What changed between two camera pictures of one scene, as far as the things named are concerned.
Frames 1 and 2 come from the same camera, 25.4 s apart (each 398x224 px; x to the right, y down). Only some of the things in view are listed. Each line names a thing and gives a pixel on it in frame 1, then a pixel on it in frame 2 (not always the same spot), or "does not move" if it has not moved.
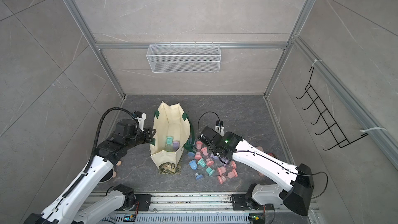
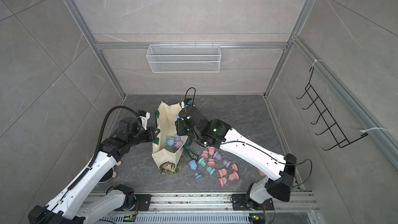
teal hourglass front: x=210 y=171 does not move
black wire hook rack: x=339 y=137 does not move
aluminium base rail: x=213 y=208 does not move
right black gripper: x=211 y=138 to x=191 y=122
